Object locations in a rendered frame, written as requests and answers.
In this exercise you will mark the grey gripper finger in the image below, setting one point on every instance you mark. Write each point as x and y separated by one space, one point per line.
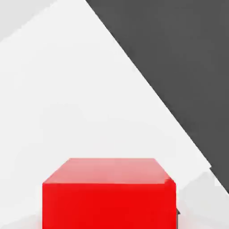
178 219

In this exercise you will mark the small red cube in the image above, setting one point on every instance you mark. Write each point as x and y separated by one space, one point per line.
109 205

